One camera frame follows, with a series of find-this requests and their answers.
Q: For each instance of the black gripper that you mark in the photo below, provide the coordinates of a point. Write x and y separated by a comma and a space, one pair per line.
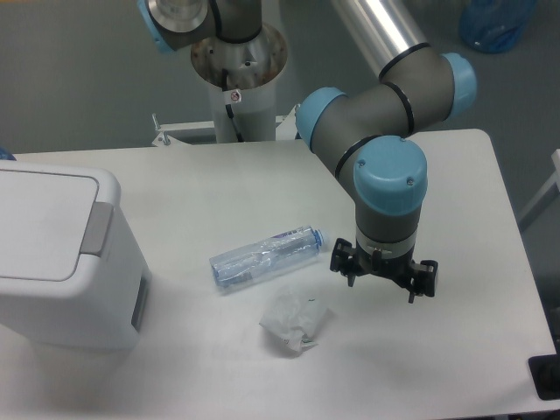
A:
419, 278

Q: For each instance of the blue plastic bag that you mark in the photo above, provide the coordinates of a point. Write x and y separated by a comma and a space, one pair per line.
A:
494, 26

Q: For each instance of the black object at table edge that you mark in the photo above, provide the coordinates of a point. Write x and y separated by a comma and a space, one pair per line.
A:
545, 374

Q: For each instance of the crumpled white paper wrapper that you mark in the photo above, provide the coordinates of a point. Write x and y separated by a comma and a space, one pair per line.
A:
291, 321

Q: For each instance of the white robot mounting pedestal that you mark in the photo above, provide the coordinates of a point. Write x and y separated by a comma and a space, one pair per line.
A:
241, 81

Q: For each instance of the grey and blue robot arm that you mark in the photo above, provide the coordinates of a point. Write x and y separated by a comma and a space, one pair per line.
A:
363, 141

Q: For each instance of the clear plastic water bottle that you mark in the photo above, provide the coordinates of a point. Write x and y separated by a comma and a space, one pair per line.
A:
272, 257

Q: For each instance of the white trash can with lid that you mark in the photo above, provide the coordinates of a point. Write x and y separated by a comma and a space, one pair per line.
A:
72, 273

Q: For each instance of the white frame at right edge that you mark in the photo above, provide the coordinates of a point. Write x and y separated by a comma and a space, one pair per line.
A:
542, 199

